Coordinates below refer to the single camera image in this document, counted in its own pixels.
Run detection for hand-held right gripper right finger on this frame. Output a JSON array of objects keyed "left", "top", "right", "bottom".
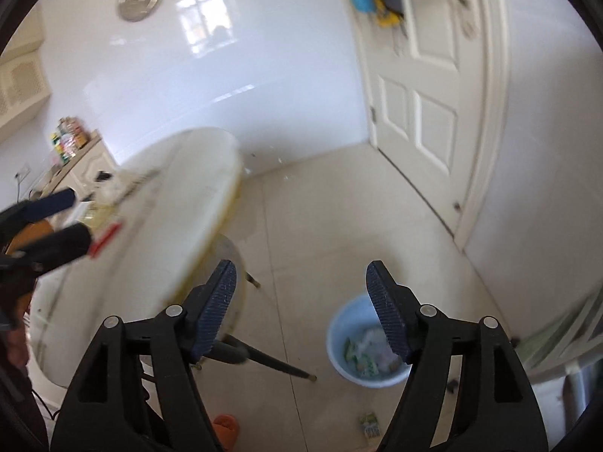
[{"left": 366, "top": 260, "right": 550, "bottom": 452}]

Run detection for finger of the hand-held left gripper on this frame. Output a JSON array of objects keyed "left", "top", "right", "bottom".
[
  {"left": 0, "top": 223, "right": 93, "bottom": 275},
  {"left": 0, "top": 188, "right": 79, "bottom": 228}
]

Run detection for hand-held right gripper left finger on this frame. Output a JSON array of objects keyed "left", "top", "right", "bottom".
[{"left": 49, "top": 259, "right": 239, "bottom": 452}]

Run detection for white tissue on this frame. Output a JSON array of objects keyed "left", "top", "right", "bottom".
[{"left": 360, "top": 327, "right": 393, "bottom": 355}]

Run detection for red small object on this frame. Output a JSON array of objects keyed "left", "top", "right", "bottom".
[{"left": 87, "top": 220, "right": 128, "bottom": 260}]

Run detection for green packet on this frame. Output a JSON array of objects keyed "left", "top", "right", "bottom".
[{"left": 345, "top": 338, "right": 380, "bottom": 378}]

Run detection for light blue plastic bucket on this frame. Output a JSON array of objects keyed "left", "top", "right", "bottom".
[{"left": 327, "top": 294, "right": 416, "bottom": 385}]

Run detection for person's left forearm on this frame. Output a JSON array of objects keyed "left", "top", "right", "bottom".
[{"left": 0, "top": 292, "right": 37, "bottom": 378}]

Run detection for cream counter cabinet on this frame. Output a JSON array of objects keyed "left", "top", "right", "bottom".
[{"left": 28, "top": 131, "right": 119, "bottom": 204}]

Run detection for round marble table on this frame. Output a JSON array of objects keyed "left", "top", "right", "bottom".
[{"left": 28, "top": 127, "right": 317, "bottom": 389}]

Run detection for orange slipper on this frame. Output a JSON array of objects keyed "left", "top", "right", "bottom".
[{"left": 212, "top": 414, "right": 240, "bottom": 452}]

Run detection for cream lattice door cabinet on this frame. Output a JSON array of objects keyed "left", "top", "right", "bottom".
[{"left": 0, "top": 47, "right": 52, "bottom": 143}]

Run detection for white storage shelf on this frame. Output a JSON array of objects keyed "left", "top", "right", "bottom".
[{"left": 516, "top": 287, "right": 603, "bottom": 416}]

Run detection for white panel door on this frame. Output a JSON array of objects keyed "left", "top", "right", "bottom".
[{"left": 349, "top": 0, "right": 512, "bottom": 251}]

